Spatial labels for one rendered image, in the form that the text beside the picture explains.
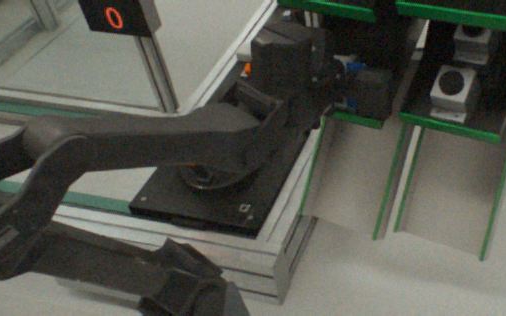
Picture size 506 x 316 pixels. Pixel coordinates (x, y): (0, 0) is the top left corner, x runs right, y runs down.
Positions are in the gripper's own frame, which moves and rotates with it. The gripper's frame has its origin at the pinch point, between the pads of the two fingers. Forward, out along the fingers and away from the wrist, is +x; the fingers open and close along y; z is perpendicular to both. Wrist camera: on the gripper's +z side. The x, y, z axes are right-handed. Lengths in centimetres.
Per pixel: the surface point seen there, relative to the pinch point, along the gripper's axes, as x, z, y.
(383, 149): 9.5, -15.6, -3.1
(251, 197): 5.8, -27.2, 19.3
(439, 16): -2.5, 9.2, -14.0
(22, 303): -16, -43, 52
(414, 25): 8.8, 4.3, -7.6
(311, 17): 8.7, 4.1, 7.6
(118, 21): 12.1, -1.3, 46.3
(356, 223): 3.3, -25.9, -1.0
